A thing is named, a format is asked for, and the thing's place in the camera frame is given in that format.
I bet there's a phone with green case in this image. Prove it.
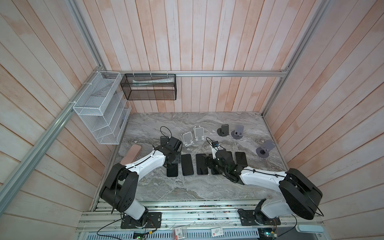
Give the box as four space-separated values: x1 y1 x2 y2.
209 154 220 175

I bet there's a phone with purple case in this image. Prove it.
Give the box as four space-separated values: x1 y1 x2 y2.
196 154 209 175

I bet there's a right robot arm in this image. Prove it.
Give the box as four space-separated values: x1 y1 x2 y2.
204 138 324 225

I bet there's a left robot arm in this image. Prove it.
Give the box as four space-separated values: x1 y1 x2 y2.
99 137 182 226

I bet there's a white stand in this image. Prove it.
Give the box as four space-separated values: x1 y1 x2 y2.
194 127 205 141
182 132 195 147

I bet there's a dark grey phone stand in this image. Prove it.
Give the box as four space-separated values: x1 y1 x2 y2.
217 124 230 137

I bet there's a grey far-right phone stand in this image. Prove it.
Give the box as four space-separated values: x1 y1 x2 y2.
231 125 244 140

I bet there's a pink phone case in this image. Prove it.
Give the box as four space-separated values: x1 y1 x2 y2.
120 144 142 165

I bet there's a black wire mesh basket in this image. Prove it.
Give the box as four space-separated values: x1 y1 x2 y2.
120 73 178 101

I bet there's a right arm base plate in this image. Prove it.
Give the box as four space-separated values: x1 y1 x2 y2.
238 209 281 226

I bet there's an aluminium rail frame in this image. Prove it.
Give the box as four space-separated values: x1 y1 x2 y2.
76 200 329 240

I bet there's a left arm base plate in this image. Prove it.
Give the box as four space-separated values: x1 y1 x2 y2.
121 212 162 229

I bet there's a white wire mesh shelf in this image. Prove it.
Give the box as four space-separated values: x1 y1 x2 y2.
74 71 132 145

